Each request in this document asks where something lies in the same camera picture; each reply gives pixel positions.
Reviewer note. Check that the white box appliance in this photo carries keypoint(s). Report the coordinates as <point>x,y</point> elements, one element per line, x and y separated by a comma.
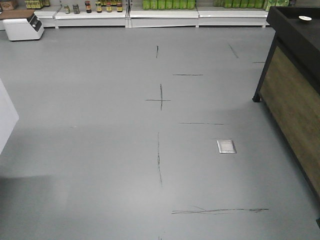
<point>22,25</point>

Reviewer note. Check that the white store shelf unit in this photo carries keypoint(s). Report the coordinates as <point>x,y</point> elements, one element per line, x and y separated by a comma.
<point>70,13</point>

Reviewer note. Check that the small white dish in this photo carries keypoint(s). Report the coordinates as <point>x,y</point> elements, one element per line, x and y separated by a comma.
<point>304,18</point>

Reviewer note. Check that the black wooden produce stand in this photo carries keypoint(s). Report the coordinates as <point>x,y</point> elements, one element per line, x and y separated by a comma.
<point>289,85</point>

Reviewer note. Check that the metal floor outlet plate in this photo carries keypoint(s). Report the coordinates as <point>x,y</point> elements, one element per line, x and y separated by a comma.
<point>226,146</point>

